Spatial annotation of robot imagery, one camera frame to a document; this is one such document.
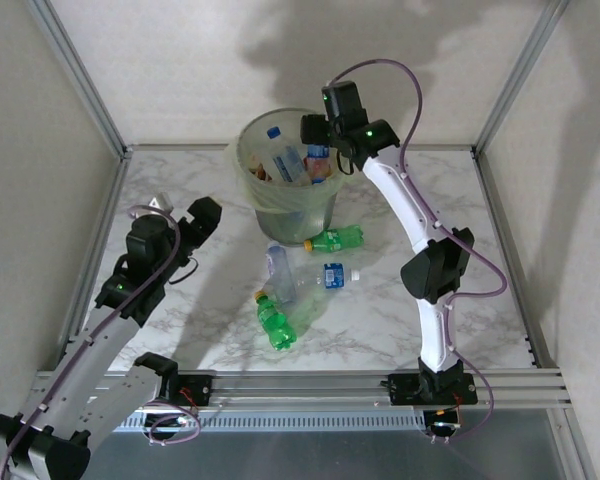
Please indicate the blue label bottle white cap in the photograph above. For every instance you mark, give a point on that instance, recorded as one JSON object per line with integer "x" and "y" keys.
{"x": 318, "y": 150}
{"x": 332, "y": 276}

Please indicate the red orange label bottle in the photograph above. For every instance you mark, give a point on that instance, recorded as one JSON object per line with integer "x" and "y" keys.
{"x": 319, "y": 170}

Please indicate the brown label bottle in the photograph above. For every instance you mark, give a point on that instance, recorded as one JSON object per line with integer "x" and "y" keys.
{"x": 260, "y": 172}

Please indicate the tall clear plastic bottle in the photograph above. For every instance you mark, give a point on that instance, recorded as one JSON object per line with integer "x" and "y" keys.
{"x": 280, "y": 275}

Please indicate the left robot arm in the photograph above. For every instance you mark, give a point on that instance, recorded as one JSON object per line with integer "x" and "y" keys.
{"x": 95, "y": 345}

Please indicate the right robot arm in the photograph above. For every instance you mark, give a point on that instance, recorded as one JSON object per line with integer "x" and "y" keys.
{"x": 405, "y": 200}

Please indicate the grey metal mesh bin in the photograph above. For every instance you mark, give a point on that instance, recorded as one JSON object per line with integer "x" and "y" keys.
{"x": 300, "y": 225}

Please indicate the small lit circuit board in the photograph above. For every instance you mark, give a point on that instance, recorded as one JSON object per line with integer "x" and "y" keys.
{"x": 442, "y": 425}
{"x": 182, "y": 422}

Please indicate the aluminium back frame rail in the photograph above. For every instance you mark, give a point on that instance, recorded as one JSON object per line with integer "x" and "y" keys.
{"x": 180, "y": 147}

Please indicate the aluminium frame post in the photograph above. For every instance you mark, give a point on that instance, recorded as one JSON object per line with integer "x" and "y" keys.
{"x": 80, "y": 80}
{"x": 522, "y": 75}

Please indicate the aluminium front frame rail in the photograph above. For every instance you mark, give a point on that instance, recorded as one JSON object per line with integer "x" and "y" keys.
{"x": 300, "y": 390}

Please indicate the aluminium frame leg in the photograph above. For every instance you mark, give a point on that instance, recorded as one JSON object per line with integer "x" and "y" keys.
{"x": 575, "y": 450}

